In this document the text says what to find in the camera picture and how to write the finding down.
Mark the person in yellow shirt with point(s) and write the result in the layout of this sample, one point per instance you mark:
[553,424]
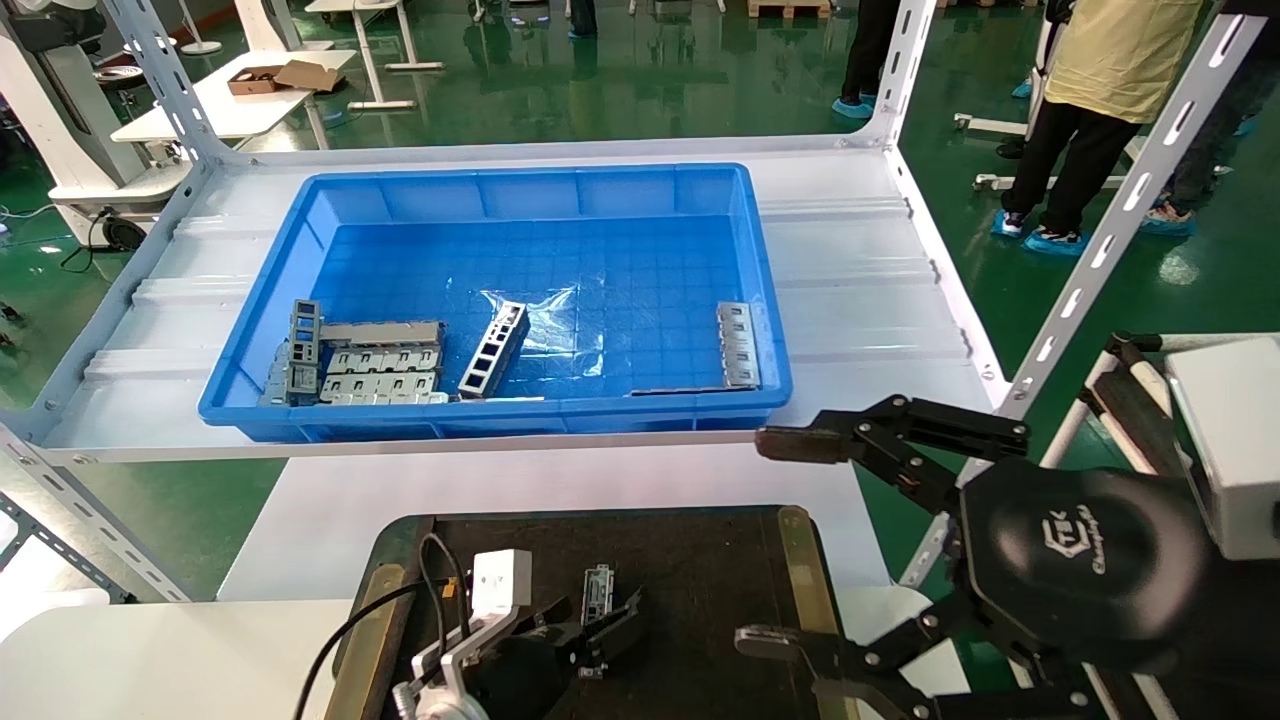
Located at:
[1120,50]

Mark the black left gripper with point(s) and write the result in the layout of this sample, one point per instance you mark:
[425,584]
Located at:
[525,680]

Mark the wooden pallet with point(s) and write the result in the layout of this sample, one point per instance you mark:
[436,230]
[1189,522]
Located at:
[790,8]

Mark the white metal shelf rack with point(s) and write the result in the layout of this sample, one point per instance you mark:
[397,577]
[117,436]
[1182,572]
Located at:
[850,300]

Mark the person in black trousers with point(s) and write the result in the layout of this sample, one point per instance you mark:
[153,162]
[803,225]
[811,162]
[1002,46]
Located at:
[875,40]

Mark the long grey metal bar part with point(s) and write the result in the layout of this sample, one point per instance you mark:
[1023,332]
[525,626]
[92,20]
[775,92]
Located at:
[380,330]

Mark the white floor stand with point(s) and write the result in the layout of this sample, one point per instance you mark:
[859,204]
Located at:
[200,46]

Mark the clear plastic film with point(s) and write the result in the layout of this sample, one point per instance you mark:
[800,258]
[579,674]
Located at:
[555,325]

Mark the dark grey ladder frame part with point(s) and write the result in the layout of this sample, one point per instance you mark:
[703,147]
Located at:
[294,372]

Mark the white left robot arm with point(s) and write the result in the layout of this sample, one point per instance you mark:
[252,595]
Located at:
[440,712]

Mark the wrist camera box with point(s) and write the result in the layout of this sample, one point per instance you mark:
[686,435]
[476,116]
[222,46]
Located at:
[500,580]
[1235,440]

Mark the white neighbour robot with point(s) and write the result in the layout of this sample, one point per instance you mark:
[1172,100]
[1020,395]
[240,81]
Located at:
[60,110]

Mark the white table with pedestal legs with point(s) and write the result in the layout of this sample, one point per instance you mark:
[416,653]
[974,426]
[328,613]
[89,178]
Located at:
[380,104]

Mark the open cardboard box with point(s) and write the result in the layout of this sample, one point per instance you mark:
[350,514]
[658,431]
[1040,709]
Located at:
[305,75]

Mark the black tray container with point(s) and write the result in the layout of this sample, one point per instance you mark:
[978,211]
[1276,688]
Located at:
[700,570]

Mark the blue plastic bin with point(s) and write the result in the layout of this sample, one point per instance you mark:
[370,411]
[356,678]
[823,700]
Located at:
[620,200]

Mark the black white folding stand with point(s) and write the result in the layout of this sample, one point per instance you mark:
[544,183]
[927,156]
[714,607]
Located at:
[1120,400]

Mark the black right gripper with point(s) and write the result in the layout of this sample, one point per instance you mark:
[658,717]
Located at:
[1090,570]

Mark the silver slotted metal part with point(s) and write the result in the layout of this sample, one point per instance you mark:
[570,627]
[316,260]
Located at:
[724,345]

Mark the grey metal ladder frame part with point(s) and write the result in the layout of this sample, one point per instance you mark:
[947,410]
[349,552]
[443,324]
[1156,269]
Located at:
[512,310]

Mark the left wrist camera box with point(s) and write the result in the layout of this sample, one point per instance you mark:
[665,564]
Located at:
[500,580]

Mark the grey metal channel part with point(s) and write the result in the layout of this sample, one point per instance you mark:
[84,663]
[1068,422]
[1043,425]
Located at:
[598,590]

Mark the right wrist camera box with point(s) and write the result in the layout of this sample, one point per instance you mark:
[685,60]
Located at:
[1235,440]

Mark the person in dark trousers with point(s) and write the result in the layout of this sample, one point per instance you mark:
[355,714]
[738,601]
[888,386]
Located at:
[1210,140]

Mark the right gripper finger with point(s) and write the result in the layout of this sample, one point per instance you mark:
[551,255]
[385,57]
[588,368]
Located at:
[820,443]

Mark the white wheeled frame stand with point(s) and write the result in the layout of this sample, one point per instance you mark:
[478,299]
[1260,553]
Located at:
[985,122]

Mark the flat slotted metal plate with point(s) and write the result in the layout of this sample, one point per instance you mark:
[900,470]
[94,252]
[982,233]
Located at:
[432,358]
[440,398]
[430,384]

